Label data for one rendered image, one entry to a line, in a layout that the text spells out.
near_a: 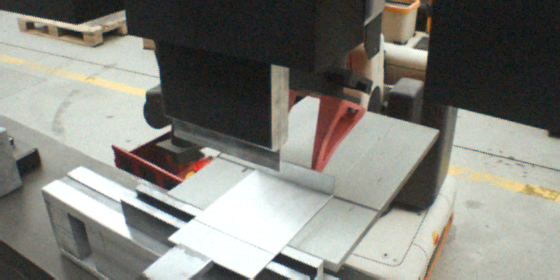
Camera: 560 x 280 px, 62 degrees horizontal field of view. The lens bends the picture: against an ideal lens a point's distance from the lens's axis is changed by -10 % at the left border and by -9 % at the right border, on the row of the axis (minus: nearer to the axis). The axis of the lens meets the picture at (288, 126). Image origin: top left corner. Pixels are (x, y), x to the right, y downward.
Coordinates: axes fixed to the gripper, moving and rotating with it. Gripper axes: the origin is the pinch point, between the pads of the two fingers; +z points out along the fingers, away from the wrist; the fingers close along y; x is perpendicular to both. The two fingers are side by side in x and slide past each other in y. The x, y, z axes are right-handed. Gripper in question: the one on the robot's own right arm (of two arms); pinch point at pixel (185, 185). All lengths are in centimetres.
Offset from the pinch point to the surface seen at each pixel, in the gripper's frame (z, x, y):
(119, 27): 17, -299, -214
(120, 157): -8.7, -3.1, 13.6
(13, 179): -11.8, -0.8, 35.5
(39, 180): -10.7, -0.1, 31.7
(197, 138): -30, 40, 39
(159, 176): -8.5, 7.5, 13.7
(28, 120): 53, -212, -76
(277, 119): -33, 47, 40
